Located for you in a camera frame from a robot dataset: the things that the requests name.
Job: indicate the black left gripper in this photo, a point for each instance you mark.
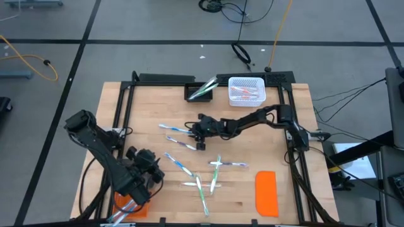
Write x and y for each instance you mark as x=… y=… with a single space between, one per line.
x=148 y=165

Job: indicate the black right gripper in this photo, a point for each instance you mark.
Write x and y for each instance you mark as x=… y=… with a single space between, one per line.
x=213 y=128

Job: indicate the purple toothbrush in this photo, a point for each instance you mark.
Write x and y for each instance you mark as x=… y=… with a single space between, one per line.
x=233 y=164
x=181 y=142

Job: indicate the blue toothbrush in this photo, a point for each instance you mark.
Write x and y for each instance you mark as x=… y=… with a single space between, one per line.
x=173 y=128
x=126 y=215
x=178 y=164
x=120 y=212

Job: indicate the green toothbrush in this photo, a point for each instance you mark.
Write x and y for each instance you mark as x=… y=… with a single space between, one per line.
x=206 y=84
x=202 y=91
x=216 y=171
x=202 y=198

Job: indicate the orange toothbrush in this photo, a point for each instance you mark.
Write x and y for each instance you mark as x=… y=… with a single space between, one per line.
x=206 y=185
x=249 y=94
x=240 y=89

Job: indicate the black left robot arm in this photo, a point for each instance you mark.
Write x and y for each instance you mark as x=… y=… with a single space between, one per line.
x=101 y=148

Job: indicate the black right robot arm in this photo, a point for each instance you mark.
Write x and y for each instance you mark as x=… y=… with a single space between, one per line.
x=252 y=119

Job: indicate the black mesh basket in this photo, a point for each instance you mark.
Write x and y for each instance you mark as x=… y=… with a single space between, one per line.
x=206 y=97

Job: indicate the orange perforated basket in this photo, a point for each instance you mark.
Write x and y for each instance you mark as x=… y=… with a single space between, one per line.
x=143 y=212

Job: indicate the silver label strip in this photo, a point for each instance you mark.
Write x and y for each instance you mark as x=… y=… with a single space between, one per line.
x=129 y=224

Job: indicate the black flat panel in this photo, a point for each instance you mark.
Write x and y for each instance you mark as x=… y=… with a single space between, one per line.
x=164 y=77

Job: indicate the white perforated basket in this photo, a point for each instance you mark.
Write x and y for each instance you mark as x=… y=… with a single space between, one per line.
x=246 y=81

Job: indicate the orange plastic lid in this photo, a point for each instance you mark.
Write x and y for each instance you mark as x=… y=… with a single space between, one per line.
x=266 y=195

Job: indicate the black perforated panel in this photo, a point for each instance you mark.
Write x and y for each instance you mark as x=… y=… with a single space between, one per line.
x=281 y=77

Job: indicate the black glove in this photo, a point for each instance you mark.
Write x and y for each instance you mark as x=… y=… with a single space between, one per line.
x=342 y=183

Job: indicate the black caster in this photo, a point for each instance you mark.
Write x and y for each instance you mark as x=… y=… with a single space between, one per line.
x=3 y=105

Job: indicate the blue-grey cart base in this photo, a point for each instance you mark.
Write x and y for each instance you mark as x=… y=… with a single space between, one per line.
x=31 y=3
x=15 y=75

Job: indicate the black desk beam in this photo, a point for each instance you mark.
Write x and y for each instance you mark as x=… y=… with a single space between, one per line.
x=356 y=153

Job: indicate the white paper sheet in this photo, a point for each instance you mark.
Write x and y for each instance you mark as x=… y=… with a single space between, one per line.
x=360 y=167

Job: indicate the grey desk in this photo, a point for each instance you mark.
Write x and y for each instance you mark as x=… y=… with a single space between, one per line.
x=391 y=157
x=394 y=119

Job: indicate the black keyboard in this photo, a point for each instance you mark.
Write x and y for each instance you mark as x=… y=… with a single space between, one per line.
x=398 y=186

